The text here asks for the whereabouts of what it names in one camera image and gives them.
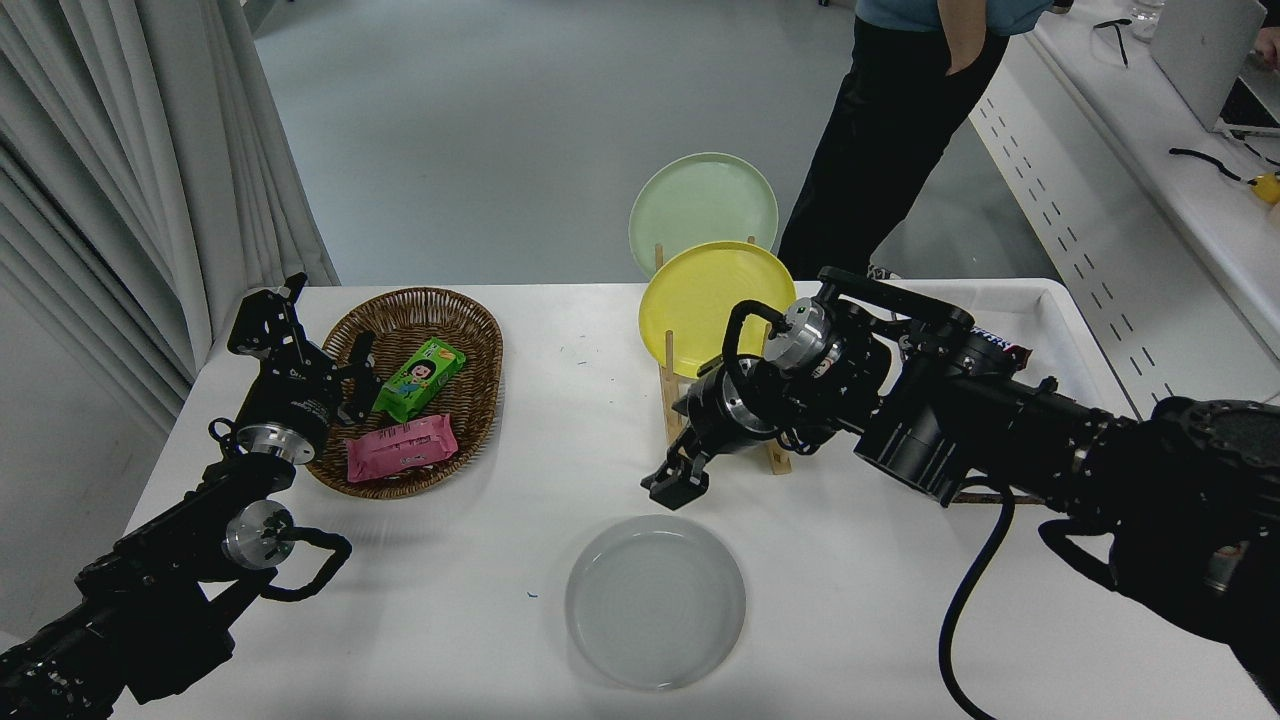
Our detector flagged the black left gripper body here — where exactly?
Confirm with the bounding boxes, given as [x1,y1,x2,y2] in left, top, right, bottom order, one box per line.
[236,362,343,449]

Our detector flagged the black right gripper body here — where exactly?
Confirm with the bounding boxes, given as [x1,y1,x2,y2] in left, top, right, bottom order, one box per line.
[682,366,749,463]

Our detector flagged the grey plate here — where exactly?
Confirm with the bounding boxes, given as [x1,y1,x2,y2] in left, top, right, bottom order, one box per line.
[565,514,747,691]

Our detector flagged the wooden plate rack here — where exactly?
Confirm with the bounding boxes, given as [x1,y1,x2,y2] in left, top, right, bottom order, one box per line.
[653,236,794,477]

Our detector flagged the yellow plate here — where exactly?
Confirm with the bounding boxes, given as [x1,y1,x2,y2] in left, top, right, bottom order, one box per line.
[638,241,798,379]

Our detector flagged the pale green plate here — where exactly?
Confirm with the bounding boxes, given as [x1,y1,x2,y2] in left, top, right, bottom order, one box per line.
[628,152,780,278]

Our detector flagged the green snack pack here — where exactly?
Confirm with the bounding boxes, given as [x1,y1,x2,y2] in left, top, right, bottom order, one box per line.
[372,337,467,424]

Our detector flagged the pink snack pack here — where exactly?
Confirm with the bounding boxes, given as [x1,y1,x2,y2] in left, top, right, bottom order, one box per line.
[345,413,460,485]

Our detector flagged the brown wicker basket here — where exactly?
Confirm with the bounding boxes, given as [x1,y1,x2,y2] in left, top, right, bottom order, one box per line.
[305,287,504,499]

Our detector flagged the grey curtain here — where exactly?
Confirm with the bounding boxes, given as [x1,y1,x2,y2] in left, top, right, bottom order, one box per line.
[0,0,341,441]

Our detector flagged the Snickers bar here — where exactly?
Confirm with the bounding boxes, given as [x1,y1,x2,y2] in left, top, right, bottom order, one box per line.
[968,328,1033,369]

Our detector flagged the person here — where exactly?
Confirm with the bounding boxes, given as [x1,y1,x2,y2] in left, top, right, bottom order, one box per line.
[778,0,1056,283]

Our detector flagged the white plastic tray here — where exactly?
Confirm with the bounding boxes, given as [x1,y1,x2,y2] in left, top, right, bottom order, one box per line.
[868,278,1121,416]

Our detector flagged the white desk with perforated panel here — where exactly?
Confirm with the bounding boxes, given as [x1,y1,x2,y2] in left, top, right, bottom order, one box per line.
[965,0,1280,416]

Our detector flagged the black eyeglasses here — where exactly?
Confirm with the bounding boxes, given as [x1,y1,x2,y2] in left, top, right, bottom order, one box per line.
[1093,18,1136,68]

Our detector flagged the silver laptop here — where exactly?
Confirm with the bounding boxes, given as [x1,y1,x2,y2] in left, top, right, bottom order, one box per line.
[1150,0,1280,138]

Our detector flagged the black cable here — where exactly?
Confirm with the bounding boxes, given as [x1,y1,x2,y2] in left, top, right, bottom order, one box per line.
[1170,148,1251,184]

